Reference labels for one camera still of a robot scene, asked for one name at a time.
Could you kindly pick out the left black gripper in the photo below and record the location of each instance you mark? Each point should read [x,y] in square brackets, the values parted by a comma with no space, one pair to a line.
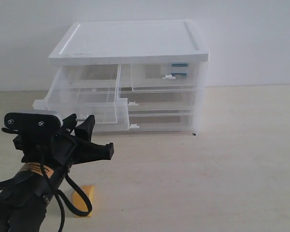
[34,145]

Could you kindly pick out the blue bottle white cap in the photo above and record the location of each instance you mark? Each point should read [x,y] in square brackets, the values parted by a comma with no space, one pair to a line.
[179,69]

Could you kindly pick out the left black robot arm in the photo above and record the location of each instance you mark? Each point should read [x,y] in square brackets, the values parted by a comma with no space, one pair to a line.
[25,197]

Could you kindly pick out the middle clear wide drawer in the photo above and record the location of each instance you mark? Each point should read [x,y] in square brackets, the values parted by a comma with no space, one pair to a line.
[159,101]

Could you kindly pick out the clear wide drawer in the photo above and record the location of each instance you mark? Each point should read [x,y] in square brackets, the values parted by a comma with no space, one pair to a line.
[163,122]
[159,101]

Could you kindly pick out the white plastic drawer cabinet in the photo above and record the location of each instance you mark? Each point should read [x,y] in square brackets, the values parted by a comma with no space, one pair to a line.
[135,42]

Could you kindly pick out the bottom clear wide drawer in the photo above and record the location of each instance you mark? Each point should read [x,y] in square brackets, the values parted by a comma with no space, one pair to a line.
[163,122]

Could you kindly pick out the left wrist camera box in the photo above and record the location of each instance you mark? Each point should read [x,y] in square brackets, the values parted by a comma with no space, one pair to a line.
[33,121]

